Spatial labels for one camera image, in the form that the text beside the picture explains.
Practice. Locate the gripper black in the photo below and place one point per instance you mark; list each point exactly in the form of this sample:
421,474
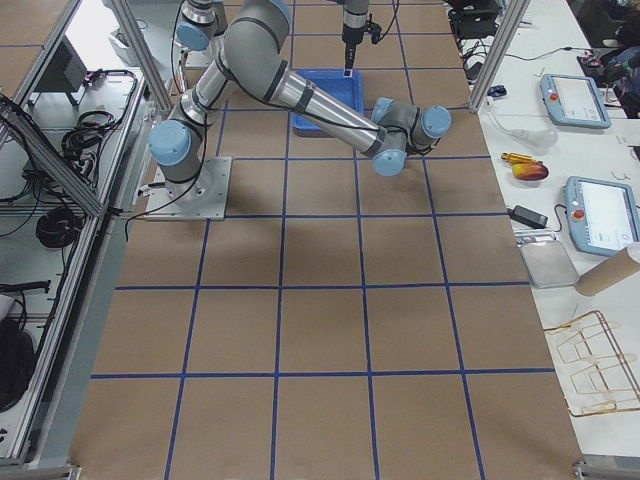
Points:
350,38

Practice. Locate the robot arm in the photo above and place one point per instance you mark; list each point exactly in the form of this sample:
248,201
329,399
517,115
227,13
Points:
247,56
352,25

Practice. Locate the toy mango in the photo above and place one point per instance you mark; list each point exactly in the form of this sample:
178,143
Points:
530,171

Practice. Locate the far teach pendant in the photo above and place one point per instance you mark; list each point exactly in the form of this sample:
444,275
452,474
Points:
574,101

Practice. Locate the teach pendant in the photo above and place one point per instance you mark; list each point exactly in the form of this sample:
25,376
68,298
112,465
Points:
602,215
574,101

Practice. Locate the black power brick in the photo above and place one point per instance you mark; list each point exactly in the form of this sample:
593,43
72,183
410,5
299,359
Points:
527,217

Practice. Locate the clear plastic container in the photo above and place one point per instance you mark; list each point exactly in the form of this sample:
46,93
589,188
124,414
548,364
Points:
548,265

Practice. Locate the near teach pendant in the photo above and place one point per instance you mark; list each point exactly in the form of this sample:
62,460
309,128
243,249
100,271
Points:
602,215

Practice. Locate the cardboard tube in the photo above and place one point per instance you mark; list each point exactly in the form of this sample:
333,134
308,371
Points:
609,272

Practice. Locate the aluminium frame post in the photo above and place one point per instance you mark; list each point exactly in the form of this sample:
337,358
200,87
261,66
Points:
505,33

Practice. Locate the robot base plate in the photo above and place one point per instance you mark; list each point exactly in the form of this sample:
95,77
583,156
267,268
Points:
207,199

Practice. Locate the aluminium frame rail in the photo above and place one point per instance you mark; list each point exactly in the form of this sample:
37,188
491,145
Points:
21,138

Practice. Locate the gold wire rack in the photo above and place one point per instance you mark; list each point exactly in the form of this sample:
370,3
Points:
595,372

